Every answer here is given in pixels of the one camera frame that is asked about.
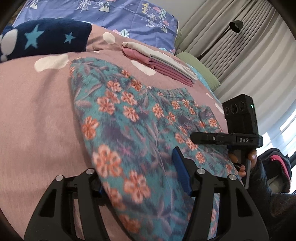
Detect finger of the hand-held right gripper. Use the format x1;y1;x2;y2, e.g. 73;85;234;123
190;132;234;145

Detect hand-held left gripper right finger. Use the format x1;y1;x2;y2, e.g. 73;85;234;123
172;146;270;241

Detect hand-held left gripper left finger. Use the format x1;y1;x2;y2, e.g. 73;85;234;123
23;168;110;241

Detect teal floral garment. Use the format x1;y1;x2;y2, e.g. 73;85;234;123
68;57;243;241

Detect person's right forearm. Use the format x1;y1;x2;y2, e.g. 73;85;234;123
245;160;296;241

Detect folded pink and cream clothes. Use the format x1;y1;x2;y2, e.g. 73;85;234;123
122;42;197;81

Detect person's right hand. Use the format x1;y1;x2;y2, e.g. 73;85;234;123
229;149;258;178

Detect window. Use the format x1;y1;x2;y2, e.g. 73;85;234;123
261;109;296;158

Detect dark cloth with pink trim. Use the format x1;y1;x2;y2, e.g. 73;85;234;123
257;148;293;193

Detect beige curtain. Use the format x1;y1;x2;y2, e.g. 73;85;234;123
178;0;296;149

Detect green pillow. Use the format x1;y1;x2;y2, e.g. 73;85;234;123
174;52;221;91

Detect folded pink garment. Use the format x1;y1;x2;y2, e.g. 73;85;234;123
122;46;193;88

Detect pink dotted bedsheet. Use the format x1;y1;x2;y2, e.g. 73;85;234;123
0;23;232;241

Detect black floor lamp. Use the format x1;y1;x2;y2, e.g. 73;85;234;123
196;20;244;61

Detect navy star blanket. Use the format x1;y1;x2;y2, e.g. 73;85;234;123
0;19;93;63

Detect purple tree print pillow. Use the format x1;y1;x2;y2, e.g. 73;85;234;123
13;0;179;52

